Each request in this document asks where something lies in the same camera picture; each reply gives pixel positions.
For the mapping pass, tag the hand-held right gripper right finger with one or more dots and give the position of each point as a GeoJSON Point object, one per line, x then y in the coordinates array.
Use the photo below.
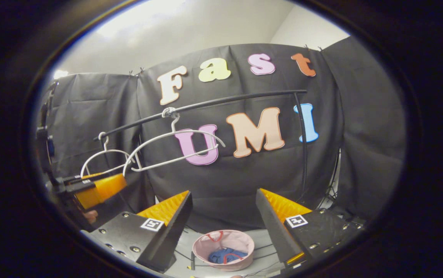
{"type": "Point", "coordinates": [271, 227]}

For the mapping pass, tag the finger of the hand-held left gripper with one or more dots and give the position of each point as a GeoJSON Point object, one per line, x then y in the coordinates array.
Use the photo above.
{"type": "Point", "coordinates": [86, 178]}
{"type": "Point", "coordinates": [105, 191]}

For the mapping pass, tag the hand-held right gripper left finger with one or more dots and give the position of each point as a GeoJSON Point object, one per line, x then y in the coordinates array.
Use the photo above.
{"type": "Point", "coordinates": [167, 227]}

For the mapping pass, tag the pink laundry hamper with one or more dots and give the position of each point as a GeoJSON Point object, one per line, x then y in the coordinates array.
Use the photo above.
{"type": "Point", "coordinates": [240, 241]}

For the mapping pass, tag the plain white hanger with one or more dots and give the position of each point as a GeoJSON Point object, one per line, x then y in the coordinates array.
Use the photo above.
{"type": "Point", "coordinates": [101, 151]}

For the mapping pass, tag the white hanger with taped hook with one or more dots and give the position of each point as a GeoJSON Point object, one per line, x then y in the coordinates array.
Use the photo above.
{"type": "Point", "coordinates": [198, 133]}

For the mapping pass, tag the black clothes rack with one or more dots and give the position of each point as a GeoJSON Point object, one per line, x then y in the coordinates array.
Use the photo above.
{"type": "Point", "coordinates": [236, 99]}

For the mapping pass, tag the clear tape wrap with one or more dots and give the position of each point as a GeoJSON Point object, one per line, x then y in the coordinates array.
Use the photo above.
{"type": "Point", "coordinates": [169, 112]}

